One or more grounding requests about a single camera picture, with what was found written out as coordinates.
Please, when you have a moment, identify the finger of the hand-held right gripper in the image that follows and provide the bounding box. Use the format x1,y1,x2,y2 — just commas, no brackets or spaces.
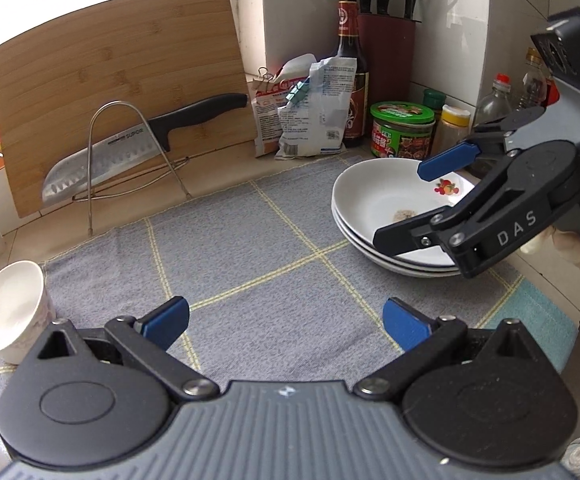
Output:
417,106,551,181
372,152,527,262

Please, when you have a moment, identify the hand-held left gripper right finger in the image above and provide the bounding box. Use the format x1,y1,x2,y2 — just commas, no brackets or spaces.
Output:
354,297,546,405

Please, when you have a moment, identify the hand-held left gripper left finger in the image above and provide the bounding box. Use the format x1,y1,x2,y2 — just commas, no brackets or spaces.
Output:
34,296,221,405

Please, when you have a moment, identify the white deep bowl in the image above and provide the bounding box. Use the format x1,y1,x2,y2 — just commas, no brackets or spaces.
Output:
332,200,463,273

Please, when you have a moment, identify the person's right hand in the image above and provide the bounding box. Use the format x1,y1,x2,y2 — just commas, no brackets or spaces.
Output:
519,191,580,278

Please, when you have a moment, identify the yellow-lidded spice bottle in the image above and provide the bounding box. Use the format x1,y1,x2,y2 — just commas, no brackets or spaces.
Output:
432,105,472,157

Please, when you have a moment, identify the green-lidded sauce jar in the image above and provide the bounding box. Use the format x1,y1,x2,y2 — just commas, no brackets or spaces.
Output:
369,101,437,159

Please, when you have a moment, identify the green-capped bottle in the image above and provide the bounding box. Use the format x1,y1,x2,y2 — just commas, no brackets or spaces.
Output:
422,88,446,113

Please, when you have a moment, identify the clear glass bottle red cap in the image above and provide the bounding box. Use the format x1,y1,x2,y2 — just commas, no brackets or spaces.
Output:
472,74,513,133

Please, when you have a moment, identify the yellow-capped clear bottle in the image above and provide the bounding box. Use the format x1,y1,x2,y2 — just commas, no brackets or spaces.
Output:
517,47,553,111

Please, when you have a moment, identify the grey checked table cloth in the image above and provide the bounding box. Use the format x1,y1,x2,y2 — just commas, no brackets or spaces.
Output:
0,152,578,391

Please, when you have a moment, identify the dark red knife block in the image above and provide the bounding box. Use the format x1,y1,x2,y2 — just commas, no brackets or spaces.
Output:
357,12,417,123

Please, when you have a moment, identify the white plastic bag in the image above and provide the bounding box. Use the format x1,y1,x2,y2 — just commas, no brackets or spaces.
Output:
276,57,358,161

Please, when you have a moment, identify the green bag clip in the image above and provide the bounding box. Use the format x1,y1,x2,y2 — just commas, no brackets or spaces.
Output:
286,80,311,107

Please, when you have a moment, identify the dark soy sauce bottle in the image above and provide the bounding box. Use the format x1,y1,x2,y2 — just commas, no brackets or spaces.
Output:
334,0,369,149

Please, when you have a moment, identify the red and white packet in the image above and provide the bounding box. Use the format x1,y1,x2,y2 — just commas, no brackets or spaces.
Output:
250,53,321,158

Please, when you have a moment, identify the bamboo cutting board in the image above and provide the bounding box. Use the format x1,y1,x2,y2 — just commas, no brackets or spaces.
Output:
0,0,259,219

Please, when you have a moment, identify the metal wire rack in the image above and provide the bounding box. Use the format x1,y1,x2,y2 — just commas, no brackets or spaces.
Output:
72,101,193,237

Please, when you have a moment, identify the black-handled kitchen knife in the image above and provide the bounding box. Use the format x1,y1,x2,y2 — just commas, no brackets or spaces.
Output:
41,92,249,206

